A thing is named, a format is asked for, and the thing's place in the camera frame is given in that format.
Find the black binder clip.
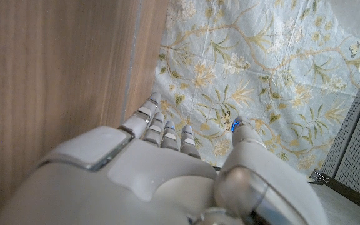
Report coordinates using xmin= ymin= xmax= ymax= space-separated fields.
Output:
xmin=307 ymin=170 xmax=330 ymax=185

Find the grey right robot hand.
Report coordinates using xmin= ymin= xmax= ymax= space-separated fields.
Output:
xmin=0 ymin=91 xmax=329 ymax=225

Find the grey perforated panel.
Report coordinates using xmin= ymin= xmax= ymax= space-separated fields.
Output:
xmin=320 ymin=52 xmax=360 ymax=204

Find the floral printed backdrop cloth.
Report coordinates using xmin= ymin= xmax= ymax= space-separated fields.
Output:
xmin=152 ymin=0 xmax=360 ymax=179

